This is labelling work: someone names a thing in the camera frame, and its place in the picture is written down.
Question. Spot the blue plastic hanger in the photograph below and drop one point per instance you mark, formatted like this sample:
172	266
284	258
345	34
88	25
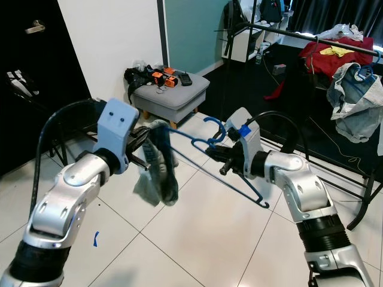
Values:
362	73
215	121

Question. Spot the blue black backpack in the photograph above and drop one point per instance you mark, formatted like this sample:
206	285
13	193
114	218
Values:
272	11

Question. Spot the grey upholstered stool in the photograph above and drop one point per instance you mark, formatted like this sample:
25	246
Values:
179	97

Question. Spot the black handheld device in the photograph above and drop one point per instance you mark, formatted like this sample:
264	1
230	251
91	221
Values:
185	79

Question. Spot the white cube shelf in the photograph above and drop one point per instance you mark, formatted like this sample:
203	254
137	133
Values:
242	46

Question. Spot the light denim garment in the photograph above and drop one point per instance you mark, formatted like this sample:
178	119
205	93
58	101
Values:
353	113

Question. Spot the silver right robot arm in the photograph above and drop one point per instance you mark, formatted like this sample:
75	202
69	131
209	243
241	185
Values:
293	179

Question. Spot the clear plastic bottle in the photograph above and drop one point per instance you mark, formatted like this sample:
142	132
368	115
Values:
258	56

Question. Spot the orange black tool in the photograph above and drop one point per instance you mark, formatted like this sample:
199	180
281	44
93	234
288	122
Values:
158	76
170	81

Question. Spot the black metal clothes rack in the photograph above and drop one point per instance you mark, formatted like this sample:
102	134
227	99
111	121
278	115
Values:
305	36

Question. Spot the pale grey wrist camera mount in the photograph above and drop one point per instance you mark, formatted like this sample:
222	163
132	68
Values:
118	119
242	116

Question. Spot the red garment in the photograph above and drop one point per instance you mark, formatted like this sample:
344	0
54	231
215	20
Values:
317	58

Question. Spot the black folding chair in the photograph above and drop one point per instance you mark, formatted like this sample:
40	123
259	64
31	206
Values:
17	84

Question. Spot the pale grey left wrist camera mount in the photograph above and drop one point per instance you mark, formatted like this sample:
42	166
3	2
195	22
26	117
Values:
118	119

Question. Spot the black curtain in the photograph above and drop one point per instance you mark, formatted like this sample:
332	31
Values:
329	12

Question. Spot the small grey box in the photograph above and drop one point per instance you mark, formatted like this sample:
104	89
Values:
279	69

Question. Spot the yellow cloth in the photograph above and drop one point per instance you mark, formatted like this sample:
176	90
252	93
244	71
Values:
335	51

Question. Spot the white plastic bag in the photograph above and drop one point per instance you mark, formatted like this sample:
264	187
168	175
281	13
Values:
341	31

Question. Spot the blue tape piece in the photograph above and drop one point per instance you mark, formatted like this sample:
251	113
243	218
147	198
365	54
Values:
96	239

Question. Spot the grey blue denim garment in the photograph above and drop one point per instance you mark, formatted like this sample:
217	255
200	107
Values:
164	173

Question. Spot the pale grey right wrist camera mount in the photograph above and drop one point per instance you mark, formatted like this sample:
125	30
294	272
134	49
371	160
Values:
242	116

